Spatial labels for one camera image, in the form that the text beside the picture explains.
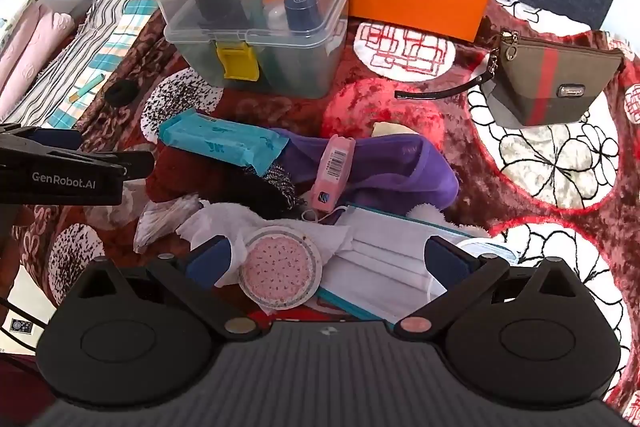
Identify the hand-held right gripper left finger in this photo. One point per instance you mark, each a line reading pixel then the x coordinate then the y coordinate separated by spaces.
pixel 212 259

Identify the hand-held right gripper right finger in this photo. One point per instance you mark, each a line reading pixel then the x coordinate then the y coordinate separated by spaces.
pixel 447 264

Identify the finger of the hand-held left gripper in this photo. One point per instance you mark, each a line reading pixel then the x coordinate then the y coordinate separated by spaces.
pixel 137 164
pixel 55 139

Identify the red fuzzy cloth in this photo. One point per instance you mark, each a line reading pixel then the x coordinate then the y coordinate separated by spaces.
pixel 195 177

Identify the black white fuzzy sock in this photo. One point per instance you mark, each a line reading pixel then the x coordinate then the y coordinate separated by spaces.
pixel 255 197

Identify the purple plush cloth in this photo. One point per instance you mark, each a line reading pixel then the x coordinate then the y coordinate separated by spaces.
pixel 395 172

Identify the cream soft piece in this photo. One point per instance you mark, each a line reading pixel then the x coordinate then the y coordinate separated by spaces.
pixel 390 129

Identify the white crumpled tissue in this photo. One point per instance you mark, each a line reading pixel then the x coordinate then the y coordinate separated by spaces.
pixel 225 219

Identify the light blue face mask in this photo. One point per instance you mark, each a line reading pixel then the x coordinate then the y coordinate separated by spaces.
pixel 487 252

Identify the white plush piece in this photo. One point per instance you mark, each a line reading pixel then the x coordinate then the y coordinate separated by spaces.
pixel 425 212

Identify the crumpled clear plastic bag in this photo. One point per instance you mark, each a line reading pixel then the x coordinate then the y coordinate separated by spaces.
pixel 160 222

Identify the teal lighter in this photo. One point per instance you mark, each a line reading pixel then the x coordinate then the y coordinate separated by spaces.
pixel 87 86

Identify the round pink patterned pad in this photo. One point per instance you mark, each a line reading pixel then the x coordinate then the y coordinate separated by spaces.
pixel 280 267

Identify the white face mask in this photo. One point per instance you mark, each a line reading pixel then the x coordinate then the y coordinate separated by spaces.
pixel 380 257

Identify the teal wet wipes packet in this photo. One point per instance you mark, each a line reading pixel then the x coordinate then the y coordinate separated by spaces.
pixel 215 137

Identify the pink folded cloth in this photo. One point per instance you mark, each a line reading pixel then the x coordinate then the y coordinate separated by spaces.
pixel 30 52

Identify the teal edged mask packet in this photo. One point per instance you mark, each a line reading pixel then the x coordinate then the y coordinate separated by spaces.
pixel 350 304

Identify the striped checked cloth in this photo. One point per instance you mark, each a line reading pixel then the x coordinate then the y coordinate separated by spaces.
pixel 100 32

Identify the white labelled box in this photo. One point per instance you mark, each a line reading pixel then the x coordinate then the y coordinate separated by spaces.
pixel 27 297

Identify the floral white pillow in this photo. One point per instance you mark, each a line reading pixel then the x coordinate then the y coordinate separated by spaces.
pixel 20 2

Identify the pink labelled tube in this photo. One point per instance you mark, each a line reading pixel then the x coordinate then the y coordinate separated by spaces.
pixel 332 167

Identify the black jar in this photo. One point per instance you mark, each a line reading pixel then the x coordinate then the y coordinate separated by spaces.
pixel 217 4

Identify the small white bottle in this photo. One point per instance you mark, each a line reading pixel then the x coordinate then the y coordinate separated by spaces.
pixel 276 14

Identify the olive pouch with red stripe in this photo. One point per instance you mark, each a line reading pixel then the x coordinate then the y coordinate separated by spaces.
pixel 545 77

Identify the dark blue capped bottle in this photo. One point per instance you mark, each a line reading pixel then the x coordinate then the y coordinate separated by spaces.
pixel 301 9

